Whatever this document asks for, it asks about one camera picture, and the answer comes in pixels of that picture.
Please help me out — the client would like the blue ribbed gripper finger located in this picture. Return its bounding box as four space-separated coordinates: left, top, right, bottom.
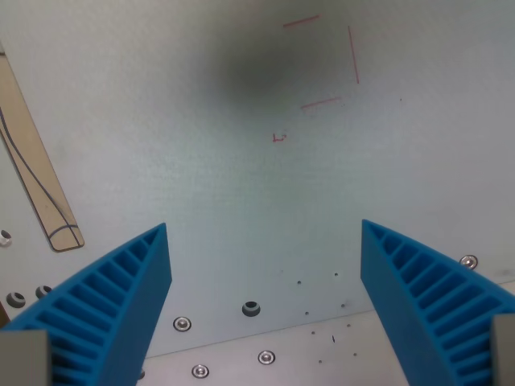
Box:
0 222 173 386
360 219 515 386

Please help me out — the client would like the tan wooden strip with lines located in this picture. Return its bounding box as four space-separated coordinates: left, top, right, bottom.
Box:
0 39 85 253

